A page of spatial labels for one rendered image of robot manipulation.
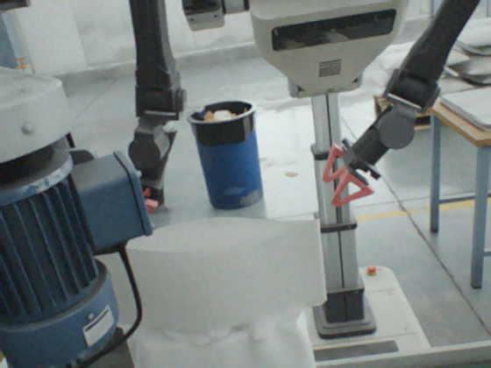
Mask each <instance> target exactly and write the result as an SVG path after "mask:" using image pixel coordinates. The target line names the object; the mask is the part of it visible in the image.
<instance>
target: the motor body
mask: <svg viewBox="0 0 491 368"><path fill-rule="evenodd" d="M72 169H73V160H72V157H71V155H70V154H69V153H68V152H66V151H64V150H61V149H57V148H54V155H53V156H52V158H51V159H50V160H49V161H48V162H47V163H46V164H45V165H43V166H41V167H39V168H38V169H36V170H34V171H32V172H30V173H28V174H26V175H23V176H21V177H18V178H16V179H11V180H8V181H5V182H1V183H0V350H1V352H2V353H3V355H4V357H5V358H6V360H7V361H8V362H9V363H10V364H11V365H12V366H14V368H73V367H75V366H77V365H79V364H80V363H82V362H84V361H85V360H87V359H90V358H92V357H93V356H95V354H96V353H98V352H99V351H100V350H101V349H102V347H103V346H104V345H105V344H107V342H109V340H110V339H111V338H112V336H113V334H114V332H115V329H116V327H117V323H118V319H119V305H118V301H117V296H116V294H115V291H114V287H113V285H112V281H111V278H110V275H112V272H111V271H108V268H107V267H106V265H105V264H104V263H103V262H101V261H100V260H98V259H96V258H95V257H94V254H93V251H92V250H91V247H90V244H87V242H86V239H85V236H84V234H83V231H82V226H81V225H80V222H79V219H78V216H77V214H76V211H75V206H74V204H73V199H72V196H71V194H70V188H71V186H70V182H69V179H68V175H69V174H70V172H71V171H72Z"/></svg>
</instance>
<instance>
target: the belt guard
mask: <svg viewBox="0 0 491 368"><path fill-rule="evenodd" d="M73 120H74V119H73V116H72V113H71V110H70V108H69V105H68V100H67V98H66V94H65V91H64V88H63V86H62V83H61V81H60V80H58V79H55V78H53V77H49V76H44V75H40V74H33V73H29V72H25V71H20V70H17V69H12V68H8V67H1V66H0V163H1V162H5V161H7V160H9V159H14V158H16V157H18V156H21V155H26V154H28V153H30V152H34V151H36V150H38V149H40V148H42V147H44V146H47V145H50V144H51V143H52V142H54V141H55V140H57V139H59V138H61V137H63V136H64V135H66V134H67V133H68V132H69V131H72V129H73V126H74V122H73Z"/></svg>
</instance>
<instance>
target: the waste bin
mask: <svg viewBox="0 0 491 368"><path fill-rule="evenodd" d="M246 109H247V112H246V113H245V110H246ZM257 109H258V106H257V105H256V104H255V103H253V102H249V101H244V100H230V101H222V102H217V103H211V104H207V105H204V106H199V107H197V108H195V109H193V110H191V111H190V112H189V113H188V115H187V121H188V122H189V123H190V129H191V131H192V134H193V135H194V137H195V142H196V148H197V152H198V155H199V159H200V162H201V167H202V170H203V177H204V180H205V184H206V188H207V191H208V196H209V199H210V204H212V205H213V206H215V207H216V208H219V209H240V208H243V207H246V206H249V205H252V204H255V203H256V202H258V201H259V200H260V199H261V198H262V197H263V195H264V188H263V180H262V173H261V165H260V152H259V145H258V137H257V131H256V124H257V121H256V111H257ZM222 110H228V111H229V112H231V114H237V115H238V117H234V118H230V119H225V120H220V121H212V122H204V120H205V119H204V118H203V117H204V116H205V115H206V114H207V113H208V112H209V111H211V113H212V114H213V115H214V114H215V112H216V111H222ZM240 114H241V115H240Z"/></svg>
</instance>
